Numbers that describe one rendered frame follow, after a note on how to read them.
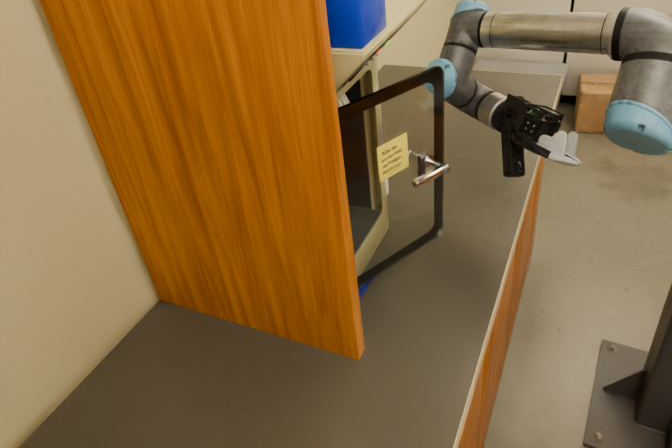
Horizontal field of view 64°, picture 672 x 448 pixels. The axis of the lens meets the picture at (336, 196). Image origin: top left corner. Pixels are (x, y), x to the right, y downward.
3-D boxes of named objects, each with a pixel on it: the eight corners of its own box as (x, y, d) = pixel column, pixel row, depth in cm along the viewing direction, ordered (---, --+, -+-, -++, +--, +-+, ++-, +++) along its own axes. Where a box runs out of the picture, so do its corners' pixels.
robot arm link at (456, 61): (429, 42, 119) (459, 61, 126) (414, 90, 119) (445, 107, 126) (457, 40, 113) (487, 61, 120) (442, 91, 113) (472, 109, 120)
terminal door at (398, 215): (336, 297, 109) (310, 119, 87) (440, 231, 123) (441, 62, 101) (338, 300, 109) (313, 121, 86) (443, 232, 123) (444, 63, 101)
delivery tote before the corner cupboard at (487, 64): (461, 124, 373) (462, 79, 355) (477, 99, 403) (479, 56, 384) (554, 136, 348) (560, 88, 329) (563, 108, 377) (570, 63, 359)
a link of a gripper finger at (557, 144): (580, 141, 100) (542, 121, 107) (566, 169, 102) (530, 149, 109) (590, 141, 101) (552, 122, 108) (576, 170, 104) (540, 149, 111)
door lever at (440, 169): (398, 182, 106) (398, 171, 105) (432, 163, 110) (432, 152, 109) (418, 192, 102) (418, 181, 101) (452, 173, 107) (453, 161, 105)
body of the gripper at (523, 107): (543, 113, 105) (500, 92, 114) (526, 153, 109) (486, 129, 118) (568, 115, 110) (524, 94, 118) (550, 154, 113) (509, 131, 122)
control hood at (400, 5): (301, 111, 85) (291, 49, 80) (376, 41, 109) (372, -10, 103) (369, 118, 81) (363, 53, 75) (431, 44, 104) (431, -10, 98)
